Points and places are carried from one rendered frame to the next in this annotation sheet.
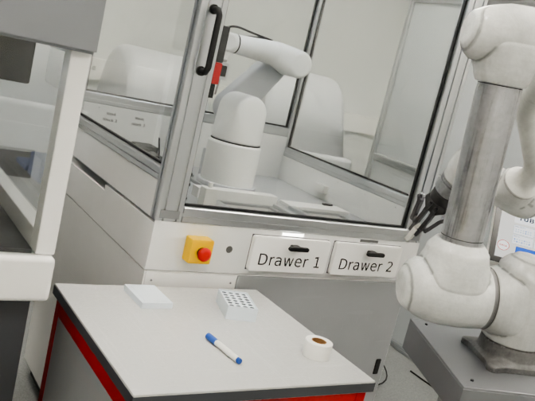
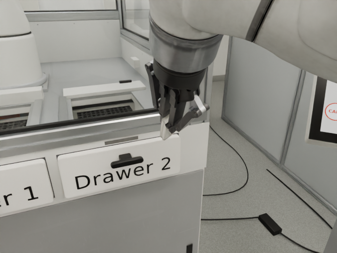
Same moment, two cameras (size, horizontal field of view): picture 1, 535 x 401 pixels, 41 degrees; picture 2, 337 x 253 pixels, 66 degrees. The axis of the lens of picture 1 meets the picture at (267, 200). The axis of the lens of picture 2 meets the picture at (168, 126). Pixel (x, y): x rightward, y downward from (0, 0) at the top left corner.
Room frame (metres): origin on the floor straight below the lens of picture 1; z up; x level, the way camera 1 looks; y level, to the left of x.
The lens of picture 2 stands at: (1.83, -0.59, 1.24)
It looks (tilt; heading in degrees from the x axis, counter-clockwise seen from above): 26 degrees down; 13
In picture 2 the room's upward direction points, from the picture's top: straight up
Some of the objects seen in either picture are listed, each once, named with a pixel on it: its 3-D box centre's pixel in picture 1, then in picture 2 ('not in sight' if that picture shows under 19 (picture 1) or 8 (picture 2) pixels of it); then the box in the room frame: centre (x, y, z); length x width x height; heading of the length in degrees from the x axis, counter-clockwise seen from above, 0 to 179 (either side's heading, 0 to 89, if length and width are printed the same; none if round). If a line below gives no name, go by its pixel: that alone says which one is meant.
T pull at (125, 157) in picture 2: (373, 253); (126, 159); (2.31, -0.38, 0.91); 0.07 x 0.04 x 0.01; 124
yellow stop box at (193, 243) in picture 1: (198, 250); not in sight; (1.95, 0.16, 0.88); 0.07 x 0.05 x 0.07; 124
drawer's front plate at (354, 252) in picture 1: (365, 259); (124, 164); (2.33, -0.37, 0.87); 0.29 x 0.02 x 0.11; 124
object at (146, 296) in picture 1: (147, 296); not in sight; (1.78, 0.25, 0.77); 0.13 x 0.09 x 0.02; 35
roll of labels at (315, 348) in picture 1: (317, 348); not in sight; (1.67, -0.21, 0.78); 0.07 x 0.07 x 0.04
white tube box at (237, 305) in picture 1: (236, 305); not in sight; (1.85, 0.02, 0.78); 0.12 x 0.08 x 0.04; 18
